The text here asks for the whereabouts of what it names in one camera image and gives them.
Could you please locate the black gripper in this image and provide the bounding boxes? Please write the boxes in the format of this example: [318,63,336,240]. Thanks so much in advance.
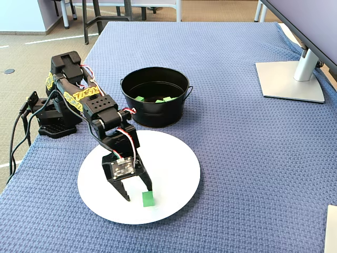
[99,123,154,202]

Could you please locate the white round plate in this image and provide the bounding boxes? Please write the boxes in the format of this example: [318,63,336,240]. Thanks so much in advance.
[76,130,202,226]

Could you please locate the black metal bucket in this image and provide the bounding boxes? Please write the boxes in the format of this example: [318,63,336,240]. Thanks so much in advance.
[120,66,194,129]

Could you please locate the blue woven table cloth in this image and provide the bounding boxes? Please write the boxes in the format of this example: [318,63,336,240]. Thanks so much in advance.
[0,21,337,253]

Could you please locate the white table purple top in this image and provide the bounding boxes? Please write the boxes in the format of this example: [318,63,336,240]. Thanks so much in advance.
[59,0,183,29]

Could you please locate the dark chair legs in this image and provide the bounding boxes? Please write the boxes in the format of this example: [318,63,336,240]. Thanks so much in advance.
[52,0,78,21]

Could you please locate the silver computer monitor with stand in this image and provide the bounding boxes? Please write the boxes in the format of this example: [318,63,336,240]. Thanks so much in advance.
[255,0,337,104]

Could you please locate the white flat box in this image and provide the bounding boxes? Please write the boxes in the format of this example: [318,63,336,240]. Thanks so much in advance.
[325,205,337,253]

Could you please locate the white desk leg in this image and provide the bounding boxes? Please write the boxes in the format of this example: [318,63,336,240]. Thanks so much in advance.
[254,0,269,23]

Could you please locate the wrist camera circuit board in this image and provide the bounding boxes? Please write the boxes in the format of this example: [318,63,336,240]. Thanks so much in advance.
[110,157,135,183]

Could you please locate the red white servo wire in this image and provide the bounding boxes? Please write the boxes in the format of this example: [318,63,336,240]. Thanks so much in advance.
[117,128,138,166]

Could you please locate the short black cable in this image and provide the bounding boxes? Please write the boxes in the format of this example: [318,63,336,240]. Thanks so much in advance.
[20,113,32,148]

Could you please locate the thin black cable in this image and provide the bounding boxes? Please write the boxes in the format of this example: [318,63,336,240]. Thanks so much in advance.
[9,89,60,176]

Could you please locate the thick black cable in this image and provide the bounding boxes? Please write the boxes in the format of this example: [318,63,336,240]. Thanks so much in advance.
[5,104,29,185]

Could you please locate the black metal stool frame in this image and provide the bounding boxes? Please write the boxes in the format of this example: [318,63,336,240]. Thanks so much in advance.
[82,0,134,45]

